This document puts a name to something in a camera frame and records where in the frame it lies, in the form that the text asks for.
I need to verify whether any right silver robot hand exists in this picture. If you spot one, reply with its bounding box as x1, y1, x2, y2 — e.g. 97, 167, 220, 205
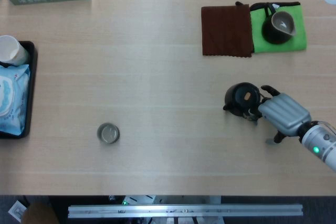
244, 84, 312, 145

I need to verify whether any black cast iron teapot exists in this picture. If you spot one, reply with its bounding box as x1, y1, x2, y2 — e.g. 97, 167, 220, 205
223, 82, 263, 122

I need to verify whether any small grey metal cup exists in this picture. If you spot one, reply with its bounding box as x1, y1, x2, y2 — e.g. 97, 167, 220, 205
97, 122, 121, 145

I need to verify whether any black pitcher grey inside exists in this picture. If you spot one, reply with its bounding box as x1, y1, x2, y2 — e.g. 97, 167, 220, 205
261, 2, 297, 45

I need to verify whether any green microfibre cloth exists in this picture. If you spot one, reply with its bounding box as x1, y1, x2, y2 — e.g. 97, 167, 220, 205
249, 1, 308, 54

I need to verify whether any brown tea cloth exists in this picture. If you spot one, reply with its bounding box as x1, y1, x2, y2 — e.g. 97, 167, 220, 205
201, 1, 253, 58

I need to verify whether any black plastic tray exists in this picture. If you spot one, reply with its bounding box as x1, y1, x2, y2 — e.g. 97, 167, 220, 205
0, 40, 38, 140

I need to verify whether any blue wet wipes pack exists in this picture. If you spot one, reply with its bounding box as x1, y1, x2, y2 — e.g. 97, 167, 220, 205
0, 62, 31, 137

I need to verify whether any white paper cup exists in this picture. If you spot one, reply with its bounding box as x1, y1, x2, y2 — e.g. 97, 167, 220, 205
0, 35, 29, 67

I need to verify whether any white floor socket box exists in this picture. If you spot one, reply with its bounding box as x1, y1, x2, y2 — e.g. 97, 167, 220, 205
7, 200, 27, 221

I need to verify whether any aluminium profile rail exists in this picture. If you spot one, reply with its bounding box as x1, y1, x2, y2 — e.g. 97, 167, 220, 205
67, 204, 304, 219

